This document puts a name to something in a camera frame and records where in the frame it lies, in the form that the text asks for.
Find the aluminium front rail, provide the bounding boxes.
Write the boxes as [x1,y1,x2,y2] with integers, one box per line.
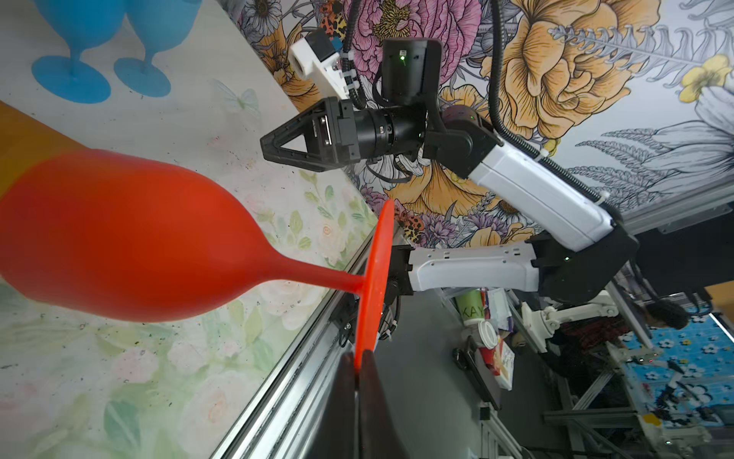
[211,240,380,459]

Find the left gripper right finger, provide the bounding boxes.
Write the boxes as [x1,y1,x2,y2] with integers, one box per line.
[357,350,409,459]

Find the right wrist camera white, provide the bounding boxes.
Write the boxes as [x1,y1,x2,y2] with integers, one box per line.
[289,29,349,99]

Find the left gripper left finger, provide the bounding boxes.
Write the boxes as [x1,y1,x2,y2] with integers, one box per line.
[305,352,357,459]

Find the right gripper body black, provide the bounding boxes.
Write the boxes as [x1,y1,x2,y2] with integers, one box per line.
[309,98,426,169]

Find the blue wine glass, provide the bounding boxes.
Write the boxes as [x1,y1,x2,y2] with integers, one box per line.
[114,0,203,98]
[32,0,126,104]

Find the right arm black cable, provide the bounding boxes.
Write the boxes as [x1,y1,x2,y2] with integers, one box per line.
[486,0,609,202]

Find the gold wire rack wooden base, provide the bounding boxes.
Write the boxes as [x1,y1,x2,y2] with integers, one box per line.
[0,103,85,196]

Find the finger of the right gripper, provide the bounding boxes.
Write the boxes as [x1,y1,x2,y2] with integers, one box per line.
[261,138,332,172]
[260,99,330,149]

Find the red wine glass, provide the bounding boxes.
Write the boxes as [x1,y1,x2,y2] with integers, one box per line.
[1,150,394,363]

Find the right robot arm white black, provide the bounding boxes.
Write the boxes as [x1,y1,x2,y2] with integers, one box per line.
[261,33,638,304]

